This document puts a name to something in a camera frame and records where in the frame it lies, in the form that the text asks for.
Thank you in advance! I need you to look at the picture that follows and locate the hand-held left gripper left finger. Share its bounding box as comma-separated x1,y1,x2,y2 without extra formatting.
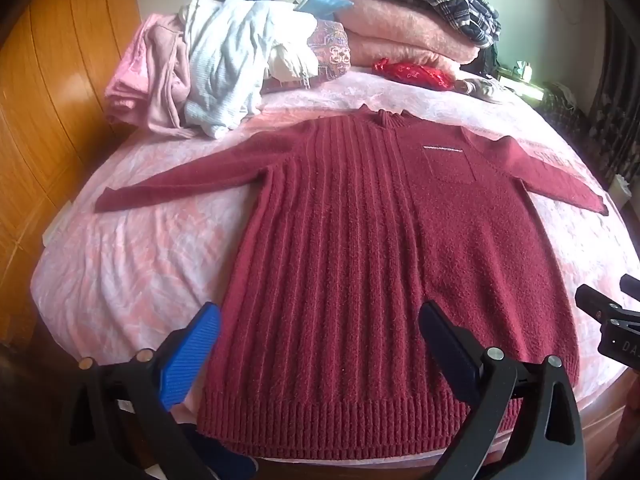
67,302,223,480

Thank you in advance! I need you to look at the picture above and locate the paisley patterned cloth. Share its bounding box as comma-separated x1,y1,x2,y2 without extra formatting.
260,19,353,95

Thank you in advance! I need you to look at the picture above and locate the wooden wardrobe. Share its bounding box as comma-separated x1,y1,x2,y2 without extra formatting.
0,0,231,321

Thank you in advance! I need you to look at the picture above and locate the pink patterned bed sheet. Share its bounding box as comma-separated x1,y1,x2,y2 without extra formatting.
30,67,640,466

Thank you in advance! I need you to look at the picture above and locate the dark patterned cloth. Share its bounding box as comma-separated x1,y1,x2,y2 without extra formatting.
542,82,601,151

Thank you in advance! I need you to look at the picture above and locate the folded pink fleece blanket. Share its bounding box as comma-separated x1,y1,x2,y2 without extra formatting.
336,0,481,77

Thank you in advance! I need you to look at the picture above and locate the pink garment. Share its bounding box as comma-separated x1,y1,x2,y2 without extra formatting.
104,14,196,138

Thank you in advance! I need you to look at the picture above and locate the dark curtain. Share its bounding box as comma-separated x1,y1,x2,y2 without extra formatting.
590,0,640,176

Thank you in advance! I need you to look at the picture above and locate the red printed pouch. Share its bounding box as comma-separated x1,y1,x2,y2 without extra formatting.
372,58,456,92

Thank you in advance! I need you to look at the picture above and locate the blue cloth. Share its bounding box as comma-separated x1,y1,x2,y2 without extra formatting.
177,422,258,480

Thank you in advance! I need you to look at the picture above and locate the dark red knit sweater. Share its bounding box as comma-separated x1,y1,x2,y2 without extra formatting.
95,104,610,461

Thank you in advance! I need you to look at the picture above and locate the white striped garment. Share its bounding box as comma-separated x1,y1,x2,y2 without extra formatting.
182,0,318,140

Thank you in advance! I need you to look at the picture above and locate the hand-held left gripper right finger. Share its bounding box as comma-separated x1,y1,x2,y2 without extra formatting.
419,301,588,480

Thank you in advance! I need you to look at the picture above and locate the cream zipper jacket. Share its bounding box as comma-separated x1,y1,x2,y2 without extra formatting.
267,42,321,92

